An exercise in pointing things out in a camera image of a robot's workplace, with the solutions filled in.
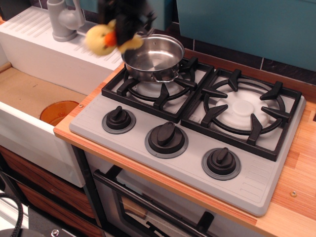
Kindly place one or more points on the white right burner cap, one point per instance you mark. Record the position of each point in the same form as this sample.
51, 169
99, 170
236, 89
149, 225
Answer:
241, 105

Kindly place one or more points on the white toy sink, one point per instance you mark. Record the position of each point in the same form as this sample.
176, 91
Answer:
35, 72

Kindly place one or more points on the grey toy faucet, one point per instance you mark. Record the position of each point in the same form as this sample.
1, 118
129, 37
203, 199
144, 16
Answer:
65, 22

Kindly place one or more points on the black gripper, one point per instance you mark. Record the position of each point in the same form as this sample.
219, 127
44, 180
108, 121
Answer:
133, 11

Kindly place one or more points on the oven door with window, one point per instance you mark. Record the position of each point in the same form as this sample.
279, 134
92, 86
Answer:
143, 223

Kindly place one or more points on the orange plastic bowl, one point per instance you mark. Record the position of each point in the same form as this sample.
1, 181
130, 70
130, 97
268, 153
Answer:
56, 112

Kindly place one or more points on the black burner grate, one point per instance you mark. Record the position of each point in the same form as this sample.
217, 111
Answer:
265, 141
168, 100

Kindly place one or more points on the black stove knob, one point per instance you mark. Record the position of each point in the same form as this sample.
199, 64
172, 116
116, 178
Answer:
118, 121
221, 164
166, 141

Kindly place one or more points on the black oven door handle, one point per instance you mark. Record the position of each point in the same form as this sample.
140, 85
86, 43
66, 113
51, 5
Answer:
110, 179

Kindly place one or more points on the black right burner grate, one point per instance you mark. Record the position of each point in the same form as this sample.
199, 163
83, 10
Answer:
265, 141

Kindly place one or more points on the grey stove top panel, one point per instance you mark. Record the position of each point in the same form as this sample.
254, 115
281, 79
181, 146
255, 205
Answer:
251, 190

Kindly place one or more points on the black left burner grate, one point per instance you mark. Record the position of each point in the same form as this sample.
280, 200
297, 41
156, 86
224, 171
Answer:
168, 100

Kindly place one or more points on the black middle stove knob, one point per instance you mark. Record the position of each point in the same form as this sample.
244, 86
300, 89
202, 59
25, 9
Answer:
166, 141

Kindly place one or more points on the stainless steel pan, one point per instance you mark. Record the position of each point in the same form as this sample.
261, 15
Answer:
157, 60

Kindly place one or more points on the black left stove knob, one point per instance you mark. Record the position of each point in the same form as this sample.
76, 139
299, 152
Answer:
118, 121

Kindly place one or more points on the black right stove knob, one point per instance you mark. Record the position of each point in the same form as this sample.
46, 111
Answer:
221, 164

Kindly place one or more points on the yellow stuffed duck toy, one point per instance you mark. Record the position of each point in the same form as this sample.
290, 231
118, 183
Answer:
102, 40

